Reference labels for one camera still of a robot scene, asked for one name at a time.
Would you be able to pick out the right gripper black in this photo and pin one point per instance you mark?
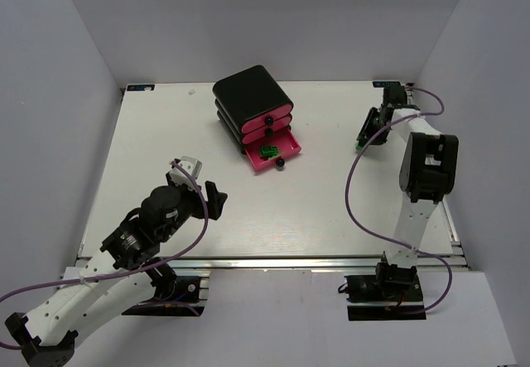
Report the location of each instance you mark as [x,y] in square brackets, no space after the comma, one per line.
[370,127]

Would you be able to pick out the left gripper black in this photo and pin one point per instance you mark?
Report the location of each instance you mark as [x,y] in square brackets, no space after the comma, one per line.
[212,197]

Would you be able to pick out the green lego plate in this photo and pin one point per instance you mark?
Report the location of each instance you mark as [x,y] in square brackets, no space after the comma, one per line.
[268,148]

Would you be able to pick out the pink bottom drawer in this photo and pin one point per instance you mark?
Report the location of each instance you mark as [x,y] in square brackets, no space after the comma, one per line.
[286,143]

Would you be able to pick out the green small lego piece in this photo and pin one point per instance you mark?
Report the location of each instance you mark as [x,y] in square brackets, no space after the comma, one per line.
[270,155]

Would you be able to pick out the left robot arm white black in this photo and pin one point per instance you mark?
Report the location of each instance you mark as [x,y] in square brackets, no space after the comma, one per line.
[125,273]

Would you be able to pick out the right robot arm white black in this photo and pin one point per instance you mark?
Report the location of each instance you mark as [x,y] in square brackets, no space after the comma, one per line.
[389,275]

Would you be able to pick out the right blue corner label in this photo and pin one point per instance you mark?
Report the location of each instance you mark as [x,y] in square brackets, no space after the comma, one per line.
[384,83]

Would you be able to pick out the blue corner label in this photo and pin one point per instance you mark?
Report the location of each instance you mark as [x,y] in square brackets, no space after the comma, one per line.
[384,83]
[140,88]

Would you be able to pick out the pink top drawer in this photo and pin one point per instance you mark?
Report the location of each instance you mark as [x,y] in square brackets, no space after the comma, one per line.
[265,120]

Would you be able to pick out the black drawer cabinet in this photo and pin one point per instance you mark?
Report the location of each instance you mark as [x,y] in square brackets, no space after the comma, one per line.
[246,95]

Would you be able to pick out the left blue corner label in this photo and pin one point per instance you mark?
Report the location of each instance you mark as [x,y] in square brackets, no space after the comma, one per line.
[140,88]

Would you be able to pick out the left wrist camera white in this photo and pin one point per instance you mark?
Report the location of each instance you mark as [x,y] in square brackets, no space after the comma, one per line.
[186,170]

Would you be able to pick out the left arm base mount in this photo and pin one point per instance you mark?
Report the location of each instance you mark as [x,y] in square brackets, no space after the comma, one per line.
[173,294]

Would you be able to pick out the aluminium front rail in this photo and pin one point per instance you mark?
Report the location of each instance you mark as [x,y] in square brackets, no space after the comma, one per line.
[455,261]

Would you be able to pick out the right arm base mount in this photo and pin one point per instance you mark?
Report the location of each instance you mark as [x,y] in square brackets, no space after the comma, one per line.
[366,301]

